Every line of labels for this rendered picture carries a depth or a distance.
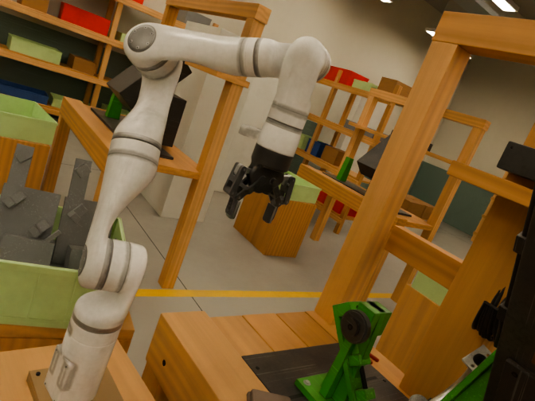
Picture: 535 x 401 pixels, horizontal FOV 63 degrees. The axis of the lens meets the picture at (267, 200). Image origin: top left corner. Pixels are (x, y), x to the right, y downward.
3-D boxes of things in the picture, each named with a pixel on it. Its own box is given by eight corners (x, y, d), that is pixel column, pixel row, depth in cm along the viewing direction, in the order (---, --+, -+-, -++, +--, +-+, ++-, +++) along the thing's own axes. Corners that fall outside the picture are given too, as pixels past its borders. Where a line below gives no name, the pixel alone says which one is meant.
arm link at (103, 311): (148, 236, 84) (121, 310, 89) (96, 226, 80) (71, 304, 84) (154, 262, 76) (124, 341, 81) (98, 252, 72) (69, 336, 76)
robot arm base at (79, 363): (58, 412, 80) (84, 338, 76) (41, 376, 86) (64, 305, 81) (105, 398, 88) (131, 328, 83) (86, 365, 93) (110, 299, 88)
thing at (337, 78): (333, 234, 628) (400, 79, 576) (247, 173, 815) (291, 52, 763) (358, 237, 662) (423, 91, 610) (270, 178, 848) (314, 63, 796)
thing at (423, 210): (403, 221, 932) (411, 202, 922) (374, 206, 990) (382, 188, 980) (431, 226, 1011) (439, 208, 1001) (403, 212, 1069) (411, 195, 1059)
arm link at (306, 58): (295, 129, 76) (306, 130, 84) (329, 40, 72) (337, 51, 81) (259, 114, 77) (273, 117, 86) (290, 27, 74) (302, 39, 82)
